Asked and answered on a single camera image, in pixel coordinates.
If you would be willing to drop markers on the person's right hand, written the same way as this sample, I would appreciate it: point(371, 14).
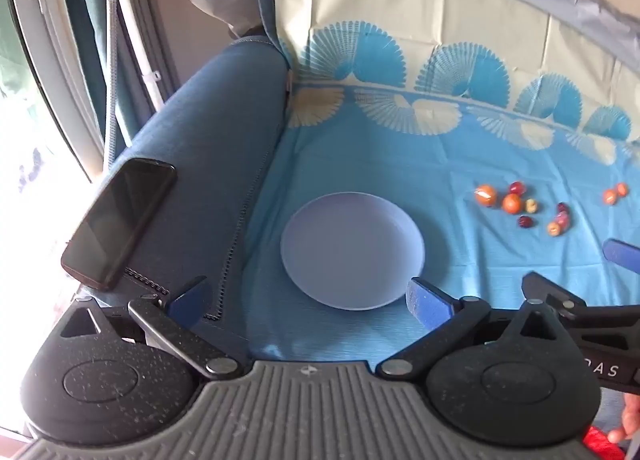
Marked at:
point(629, 420)

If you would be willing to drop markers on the small orange kumquat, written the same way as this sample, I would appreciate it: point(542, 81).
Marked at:
point(610, 197)
point(622, 189)

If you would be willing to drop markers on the blue fan-patterned cloth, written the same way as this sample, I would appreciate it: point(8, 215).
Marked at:
point(450, 140)

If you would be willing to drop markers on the blue sofa armrest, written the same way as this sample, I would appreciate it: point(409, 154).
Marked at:
point(210, 140)

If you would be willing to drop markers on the dark grey-green curtain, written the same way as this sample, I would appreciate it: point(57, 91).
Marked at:
point(92, 15)

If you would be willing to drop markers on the orange tangerine with brown patch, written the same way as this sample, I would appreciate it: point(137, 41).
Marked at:
point(486, 195)

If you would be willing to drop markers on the black smartphone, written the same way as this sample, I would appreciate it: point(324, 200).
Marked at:
point(117, 222)

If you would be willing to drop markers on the lavender round plate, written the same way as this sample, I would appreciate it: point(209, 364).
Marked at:
point(352, 250)

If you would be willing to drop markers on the small yellowish fruit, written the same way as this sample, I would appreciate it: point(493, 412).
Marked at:
point(531, 205)

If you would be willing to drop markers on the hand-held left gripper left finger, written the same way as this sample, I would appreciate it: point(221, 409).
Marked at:
point(189, 299)

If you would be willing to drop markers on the white window frame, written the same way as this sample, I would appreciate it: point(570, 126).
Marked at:
point(50, 40)

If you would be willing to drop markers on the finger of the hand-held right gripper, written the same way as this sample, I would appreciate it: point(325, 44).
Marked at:
point(622, 255)
point(552, 290)

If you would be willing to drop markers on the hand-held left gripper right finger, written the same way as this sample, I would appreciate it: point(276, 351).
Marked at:
point(429, 304)

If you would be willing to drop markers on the small red fruit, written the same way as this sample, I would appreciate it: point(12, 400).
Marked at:
point(562, 217)

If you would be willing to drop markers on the red cherry plum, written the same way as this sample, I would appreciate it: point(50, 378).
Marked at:
point(517, 188)

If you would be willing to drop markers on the small pink yellow fruit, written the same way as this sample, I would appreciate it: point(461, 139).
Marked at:
point(553, 228)

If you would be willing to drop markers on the red garment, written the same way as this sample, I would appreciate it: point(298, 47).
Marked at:
point(602, 445)

